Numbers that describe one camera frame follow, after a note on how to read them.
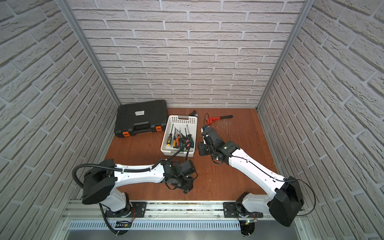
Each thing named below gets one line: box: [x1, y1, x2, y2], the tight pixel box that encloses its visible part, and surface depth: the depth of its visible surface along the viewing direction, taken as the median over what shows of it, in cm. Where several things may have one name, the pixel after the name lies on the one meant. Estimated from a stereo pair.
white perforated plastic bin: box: [160, 115, 198, 158], surface depth 102 cm
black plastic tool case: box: [114, 99, 169, 138], surface depth 106 cm
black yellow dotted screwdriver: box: [167, 124, 174, 146], surface depth 99 cm
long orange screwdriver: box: [174, 127, 181, 149], surface depth 97 cm
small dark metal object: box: [189, 109, 199, 117], surface depth 116 cm
